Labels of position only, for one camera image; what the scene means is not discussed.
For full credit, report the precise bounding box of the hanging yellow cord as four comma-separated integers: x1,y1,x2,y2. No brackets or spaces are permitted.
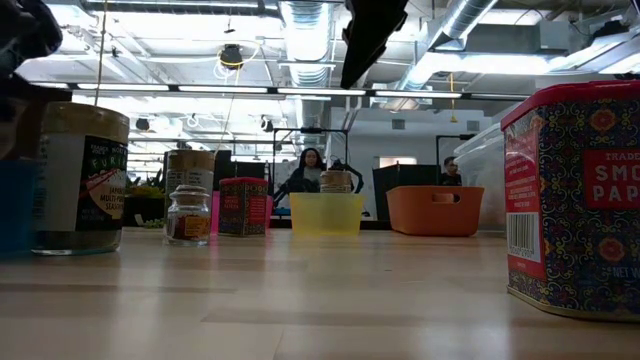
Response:
94,0,109,106

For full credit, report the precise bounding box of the orange plastic bin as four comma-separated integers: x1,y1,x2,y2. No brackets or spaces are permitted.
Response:
385,185,486,237

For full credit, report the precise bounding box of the black cabinet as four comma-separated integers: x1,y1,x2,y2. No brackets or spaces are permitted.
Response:
372,164,442,224

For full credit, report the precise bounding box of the yellow plastic bin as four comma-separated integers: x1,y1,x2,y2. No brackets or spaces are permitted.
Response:
289,192,366,237

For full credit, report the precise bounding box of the red-pink plastic bin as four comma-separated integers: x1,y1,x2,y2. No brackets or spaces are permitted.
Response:
209,189,275,235

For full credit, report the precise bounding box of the potted succulent plant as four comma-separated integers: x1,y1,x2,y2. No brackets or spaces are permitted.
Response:
123,169,167,230

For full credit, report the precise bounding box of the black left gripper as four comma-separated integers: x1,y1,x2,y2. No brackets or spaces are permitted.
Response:
0,0,74,104

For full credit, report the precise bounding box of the silver ventilation duct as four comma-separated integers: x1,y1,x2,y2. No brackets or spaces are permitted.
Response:
399,0,499,96

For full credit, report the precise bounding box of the person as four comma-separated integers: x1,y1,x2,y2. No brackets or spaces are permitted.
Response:
439,155,464,187
279,147,326,195

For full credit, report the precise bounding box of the furikake jar with bamboo lid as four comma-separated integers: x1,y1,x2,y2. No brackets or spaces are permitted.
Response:
319,170,353,195
163,148,217,229
32,102,130,256

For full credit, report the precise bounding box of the black stand frame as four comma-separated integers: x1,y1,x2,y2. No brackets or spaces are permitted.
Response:
272,127,350,194
435,133,476,171

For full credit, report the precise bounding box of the small glass spice jar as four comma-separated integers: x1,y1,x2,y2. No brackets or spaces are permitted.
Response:
165,184,212,247

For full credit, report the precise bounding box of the round black ceiling device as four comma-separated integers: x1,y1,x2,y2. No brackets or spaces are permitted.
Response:
218,43,245,70

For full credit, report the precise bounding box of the white ventilation duct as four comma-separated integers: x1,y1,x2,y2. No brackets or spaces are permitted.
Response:
279,0,334,151

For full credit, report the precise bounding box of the black monitor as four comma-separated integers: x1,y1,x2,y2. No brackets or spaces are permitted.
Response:
213,149,274,194

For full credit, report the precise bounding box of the clear plastic storage bin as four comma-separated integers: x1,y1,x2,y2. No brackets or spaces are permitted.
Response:
453,122,509,232

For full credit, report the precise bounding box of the teal plastic bin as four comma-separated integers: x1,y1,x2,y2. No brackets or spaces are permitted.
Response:
0,158,39,254

